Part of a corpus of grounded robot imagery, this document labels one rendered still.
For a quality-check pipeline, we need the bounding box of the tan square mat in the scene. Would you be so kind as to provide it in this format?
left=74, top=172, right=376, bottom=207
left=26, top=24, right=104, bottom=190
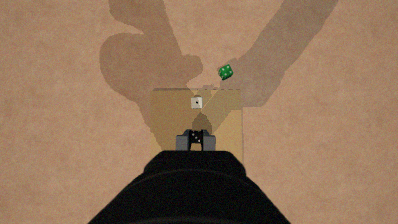
left=151, top=90, right=242, bottom=163

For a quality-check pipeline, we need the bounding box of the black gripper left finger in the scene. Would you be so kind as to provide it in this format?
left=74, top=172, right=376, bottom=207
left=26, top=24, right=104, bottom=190
left=176, top=129, right=192, bottom=150

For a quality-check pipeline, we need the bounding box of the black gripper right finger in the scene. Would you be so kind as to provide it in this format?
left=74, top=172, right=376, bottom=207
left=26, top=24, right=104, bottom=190
left=201, top=129, right=216, bottom=151

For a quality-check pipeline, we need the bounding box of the green die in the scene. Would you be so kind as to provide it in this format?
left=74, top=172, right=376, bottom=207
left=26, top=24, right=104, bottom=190
left=218, top=64, right=233, bottom=80

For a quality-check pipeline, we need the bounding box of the white die with black pips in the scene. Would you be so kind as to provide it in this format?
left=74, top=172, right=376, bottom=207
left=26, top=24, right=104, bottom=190
left=191, top=97, right=203, bottom=109

